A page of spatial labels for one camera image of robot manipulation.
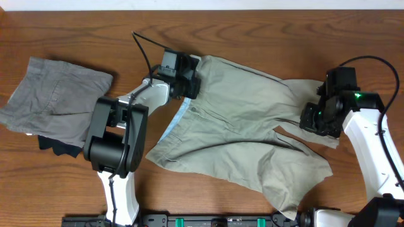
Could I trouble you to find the khaki green shorts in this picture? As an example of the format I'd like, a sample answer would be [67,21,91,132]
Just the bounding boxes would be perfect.
[146,55,339,219]

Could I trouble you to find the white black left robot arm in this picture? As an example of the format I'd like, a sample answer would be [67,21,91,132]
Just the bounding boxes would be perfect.
[83,50,201,226]

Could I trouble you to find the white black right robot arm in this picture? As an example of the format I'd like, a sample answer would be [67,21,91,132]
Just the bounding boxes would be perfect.
[300,91,403,227]

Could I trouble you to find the folded grey shorts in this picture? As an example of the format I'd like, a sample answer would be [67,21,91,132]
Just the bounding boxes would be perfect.
[1,57,113,148]

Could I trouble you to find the folded black garment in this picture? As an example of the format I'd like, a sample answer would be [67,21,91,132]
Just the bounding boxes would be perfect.
[37,136,82,158]

